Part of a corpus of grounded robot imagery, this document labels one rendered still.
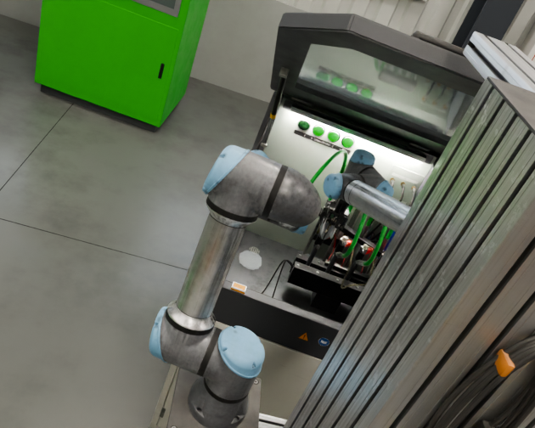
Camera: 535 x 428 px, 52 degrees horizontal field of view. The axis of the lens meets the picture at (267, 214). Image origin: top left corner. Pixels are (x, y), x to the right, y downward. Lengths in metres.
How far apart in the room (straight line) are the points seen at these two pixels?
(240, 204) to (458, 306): 0.54
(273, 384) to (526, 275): 1.56
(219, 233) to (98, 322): 1.86
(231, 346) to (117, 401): 1.46
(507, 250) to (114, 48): 4.00
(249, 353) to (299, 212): 0.36
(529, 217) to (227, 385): 0.85
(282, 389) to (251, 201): 1.19
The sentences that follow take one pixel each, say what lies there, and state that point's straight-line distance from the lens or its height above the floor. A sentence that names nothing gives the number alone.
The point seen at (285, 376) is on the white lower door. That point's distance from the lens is 2.12.
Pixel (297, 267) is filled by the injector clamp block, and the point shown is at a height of 0.98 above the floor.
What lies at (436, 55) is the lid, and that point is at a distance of 1.21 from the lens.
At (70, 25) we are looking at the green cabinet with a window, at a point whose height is 0.63.
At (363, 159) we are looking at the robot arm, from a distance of 1.74.
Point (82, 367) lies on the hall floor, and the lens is 2.77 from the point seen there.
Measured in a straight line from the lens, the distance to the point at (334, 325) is 1.93.
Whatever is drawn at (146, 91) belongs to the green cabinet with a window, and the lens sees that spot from 4.47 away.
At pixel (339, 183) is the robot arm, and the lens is 1.59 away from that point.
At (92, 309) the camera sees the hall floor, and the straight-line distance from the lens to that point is 3.00.
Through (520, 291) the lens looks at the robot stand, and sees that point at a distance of 0.71.
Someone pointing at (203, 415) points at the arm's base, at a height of 1.06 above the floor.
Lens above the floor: 2.19
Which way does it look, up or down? 32 degrees down
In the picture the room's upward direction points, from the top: 22 degrees clockwise
